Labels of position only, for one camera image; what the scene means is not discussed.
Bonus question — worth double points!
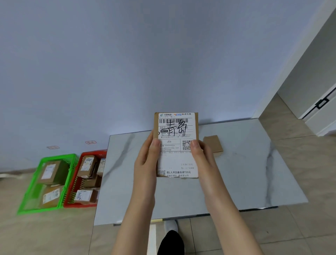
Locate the person's black trousers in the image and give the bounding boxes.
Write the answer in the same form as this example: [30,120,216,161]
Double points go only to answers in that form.
[157,230,186,255]

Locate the person's left forearm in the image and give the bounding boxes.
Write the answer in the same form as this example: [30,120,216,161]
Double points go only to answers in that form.
[111,197,158,255]

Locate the white door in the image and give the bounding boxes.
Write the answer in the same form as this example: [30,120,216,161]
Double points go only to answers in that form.
[300,84,336,137]

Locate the tall parcel with 9777 sticker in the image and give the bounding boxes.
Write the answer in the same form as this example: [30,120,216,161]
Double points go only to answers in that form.
[77,155,98,179]

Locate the small parcel marked 8772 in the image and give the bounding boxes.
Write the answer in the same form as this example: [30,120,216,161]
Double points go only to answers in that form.
[96,157,106,177]

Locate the long narrow cardboard box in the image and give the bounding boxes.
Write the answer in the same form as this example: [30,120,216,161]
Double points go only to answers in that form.
[83,175,102,188]

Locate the green plastic basket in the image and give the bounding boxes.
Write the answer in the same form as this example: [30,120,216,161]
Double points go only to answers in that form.
[17,153,79,215]

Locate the small labelled cardboard parcel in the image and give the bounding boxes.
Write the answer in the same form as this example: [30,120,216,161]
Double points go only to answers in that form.
[74,188,99,205]

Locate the black door latch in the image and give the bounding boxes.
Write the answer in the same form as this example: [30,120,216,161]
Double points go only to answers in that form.
[315,98,330,110]

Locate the person's right hand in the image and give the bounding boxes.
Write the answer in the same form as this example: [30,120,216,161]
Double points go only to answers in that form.
[190,140,230,208]

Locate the red plastic basket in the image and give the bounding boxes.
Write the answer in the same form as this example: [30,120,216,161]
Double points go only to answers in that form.
[63,150,108,208]

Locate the person's left hand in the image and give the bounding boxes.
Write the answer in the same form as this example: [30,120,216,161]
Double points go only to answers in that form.
[131,130,162,203]

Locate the small plain cardboard box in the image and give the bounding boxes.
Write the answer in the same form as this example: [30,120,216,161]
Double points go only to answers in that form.
[203,135,224,157]
[153,112,199,179]

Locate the yellow-taped cardboard box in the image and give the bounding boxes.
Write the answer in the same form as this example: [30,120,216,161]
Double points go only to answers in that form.
[39,185,65,208]

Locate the person's white right shoe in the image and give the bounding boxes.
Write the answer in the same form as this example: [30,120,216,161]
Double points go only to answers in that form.
[164,220,179,234]

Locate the person's right forearm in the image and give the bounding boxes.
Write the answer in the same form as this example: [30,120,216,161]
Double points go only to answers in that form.
[204,197,264,255]

